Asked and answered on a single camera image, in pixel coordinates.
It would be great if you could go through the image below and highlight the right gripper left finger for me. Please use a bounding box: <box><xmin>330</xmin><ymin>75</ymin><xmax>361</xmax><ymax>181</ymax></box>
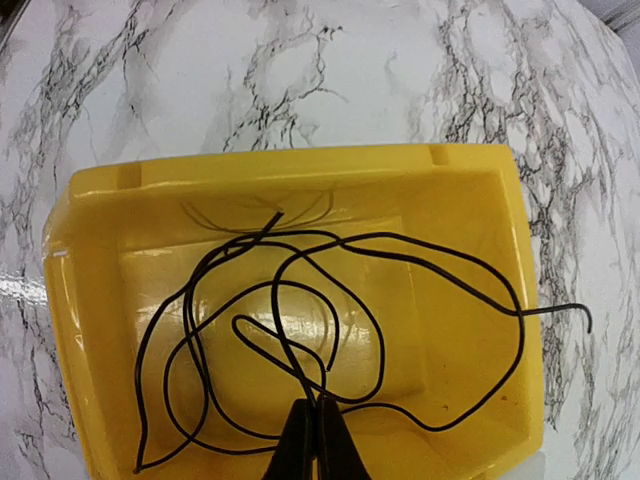
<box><xmin>263</xmin><ymin>399</ymin><xmax>315</xmax><ymax>480</ymax></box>

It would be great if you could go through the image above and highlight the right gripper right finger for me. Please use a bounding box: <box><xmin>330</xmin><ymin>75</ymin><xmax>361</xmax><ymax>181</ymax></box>
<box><xmin>315</xmin><ymin>396</ymin><xmax>371</xmax><ymax>480</ymax></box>

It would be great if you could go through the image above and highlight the left yellow plastic bin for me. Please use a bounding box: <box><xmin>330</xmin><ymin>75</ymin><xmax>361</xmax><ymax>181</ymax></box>
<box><xmin>43</xmin><ymin>144</ymin><xmax>543</xmax><ymax>479</ymax></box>

